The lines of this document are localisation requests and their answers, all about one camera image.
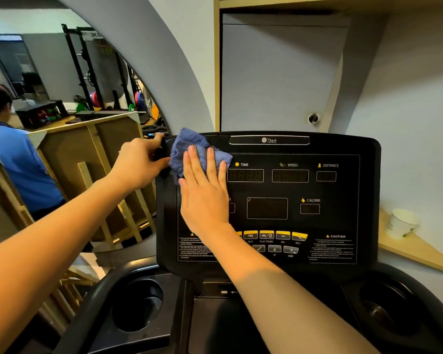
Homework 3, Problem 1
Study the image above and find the person's right hand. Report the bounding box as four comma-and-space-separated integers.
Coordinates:
178, 145, 230, 238

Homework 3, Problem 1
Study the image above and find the person's left hand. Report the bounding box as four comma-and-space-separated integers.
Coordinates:
109, 133, 171, 192

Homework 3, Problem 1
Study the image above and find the blue cleaning cloth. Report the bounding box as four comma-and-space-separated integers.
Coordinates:
169, 128, 233, 186

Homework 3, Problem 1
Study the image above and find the black treadmill console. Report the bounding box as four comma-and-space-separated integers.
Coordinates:
53, 131, 443, 354

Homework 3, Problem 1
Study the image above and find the person's left forearm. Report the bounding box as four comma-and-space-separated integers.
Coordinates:
0, 174, 133, 354

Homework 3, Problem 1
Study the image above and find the person's right forearm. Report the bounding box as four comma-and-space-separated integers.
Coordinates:
203, 222, 381, 354

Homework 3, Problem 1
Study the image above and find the large wooden crate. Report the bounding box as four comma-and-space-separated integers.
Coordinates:
27, 112, 158, 251

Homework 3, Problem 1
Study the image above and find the grey cabinet door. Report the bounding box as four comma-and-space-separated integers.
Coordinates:
220, 13, 351, 133

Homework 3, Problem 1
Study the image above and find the black squat rack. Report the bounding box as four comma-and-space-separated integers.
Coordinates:
61, 24, 142, 112

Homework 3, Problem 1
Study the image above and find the white paper cup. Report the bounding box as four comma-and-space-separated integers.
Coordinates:
386, 208, 420, 241

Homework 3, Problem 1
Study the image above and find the wooden corner shelf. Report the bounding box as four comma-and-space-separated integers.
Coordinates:
378, 209, 443, 277

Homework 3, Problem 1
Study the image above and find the arched wall mirror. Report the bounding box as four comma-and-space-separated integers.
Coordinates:
0, 7, 170, 255

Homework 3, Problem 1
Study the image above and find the wooden slat frame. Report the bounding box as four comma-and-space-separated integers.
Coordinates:
0, 149, 34, 249

